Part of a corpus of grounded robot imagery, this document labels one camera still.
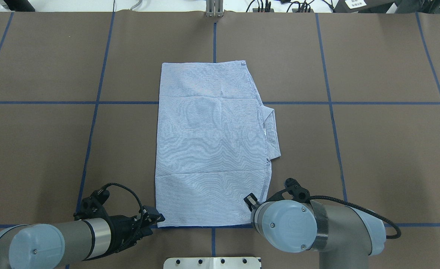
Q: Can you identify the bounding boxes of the light blue striped shirt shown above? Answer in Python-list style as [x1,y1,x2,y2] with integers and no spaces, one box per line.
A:
[155,60,281,228]

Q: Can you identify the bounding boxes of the grey box with label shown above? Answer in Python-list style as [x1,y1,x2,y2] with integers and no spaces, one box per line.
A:
[333,0,396,13]

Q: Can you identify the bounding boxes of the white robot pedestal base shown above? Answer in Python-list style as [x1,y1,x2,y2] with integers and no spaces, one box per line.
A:
[163,257,262,269]

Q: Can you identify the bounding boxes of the aluminium frame post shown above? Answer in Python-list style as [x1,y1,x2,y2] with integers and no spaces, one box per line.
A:
[206,0,224,18]

